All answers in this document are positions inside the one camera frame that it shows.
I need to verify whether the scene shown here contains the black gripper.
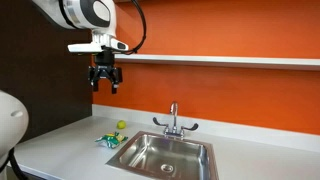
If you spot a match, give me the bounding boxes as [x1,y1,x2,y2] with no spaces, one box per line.
[87,50,124,95]

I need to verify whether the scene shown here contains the chrome faucet with black handles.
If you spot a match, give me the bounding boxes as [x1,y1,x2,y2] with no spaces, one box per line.
[152,101,200,141]

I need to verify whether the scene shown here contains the small green ball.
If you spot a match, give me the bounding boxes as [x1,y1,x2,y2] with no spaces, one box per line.
[116,119,127,130]

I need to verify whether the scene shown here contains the white wall shelf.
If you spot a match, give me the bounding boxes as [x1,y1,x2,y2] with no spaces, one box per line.
[114,53,320,72]

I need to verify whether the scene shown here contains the green snack packet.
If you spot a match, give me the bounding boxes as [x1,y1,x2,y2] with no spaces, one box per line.
[94,131,129,150]

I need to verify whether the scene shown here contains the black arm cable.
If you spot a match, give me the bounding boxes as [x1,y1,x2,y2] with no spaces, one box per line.
[117,0,148,56]

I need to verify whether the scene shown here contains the stainless steel sink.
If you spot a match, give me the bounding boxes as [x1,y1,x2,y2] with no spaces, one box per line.
[105,130,220,180]

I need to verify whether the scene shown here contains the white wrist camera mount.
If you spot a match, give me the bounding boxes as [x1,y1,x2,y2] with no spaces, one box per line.
[67,37,130,55]

